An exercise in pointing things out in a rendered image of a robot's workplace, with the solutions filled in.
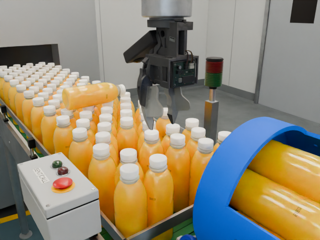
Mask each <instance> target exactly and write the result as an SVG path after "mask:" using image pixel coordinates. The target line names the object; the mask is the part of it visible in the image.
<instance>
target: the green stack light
mask: <svg viewBox="0 0 320 240"><path fill-rule="evenodd" d="M222 75H223V72H222V73H208V72H205V80H204V85H205V86H208V87H220V86H222Z"/></svg>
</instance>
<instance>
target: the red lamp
mask: <svg viewBox="0 0 320 240"><path fill-rule="evenodd" d="M57 172H58V174H66V173H68V172H69V170H68V168H67V167H65V166H63V167H60V168H58V171H57Z"/></svg>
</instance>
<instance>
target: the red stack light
mask: <svg viewBox="0 0 320 240"><path fill-rule="evenodd" d="M223 63H224V61H221V62H211V61H207V60H206V62H205V71H206V72H208V73H222V72H223Z"/></svg>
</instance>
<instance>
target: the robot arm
mask: <svg viewBox="0 0 320 240"><path fill-rule="evenodd" d="M141 16H142V17H145V18H149V20H147V27H151V28H156V30H149V31H148V32H147V33H146V34H145V35H144V36H142V37H141V38H140V39H139V40H138V41H137V42H135V43H134V44H133V45H132V46H131V47H130V48H128V49H127V50H126V51H125V52H124V53H123V56H124V59H125V62H126V63H133V62H134V63H140V62H142V63H143V66H142V68H140V74H139V77H138V81H137V92H138V97H139V102H140V105H141V110H142V114H143V117H144V119H145V122H146V124H147V126H148V128H149V129H150V130H153V124H154V119H153V118H161V117H162V116H163V111H164V109H163V106H162V105H161V103H160V102H159V88H158V87H157V86H152V84H159V85H160V86H161V87H163V88H164V93H165V95H166V96H167V107H168V113H167V115H168V117H169V120H170V122H171V124H174V123H175V121H176V118H177V115H178V111H180V110H189V109H190V102H189V101H188V100H187V99H186V98H185V97H184V96H183V95H182V91H181V87H184V86H189V85H194V84H195V83H196V84H197V83H198V68H199V56H197V55H193V54H192V52H191V51H190V50H187V30H193V22H190V21H186V20H184V18H185V17H191V16H192V0H141ZM187 51H189V52H190V53H191V54H188V52H187Z"/></svg>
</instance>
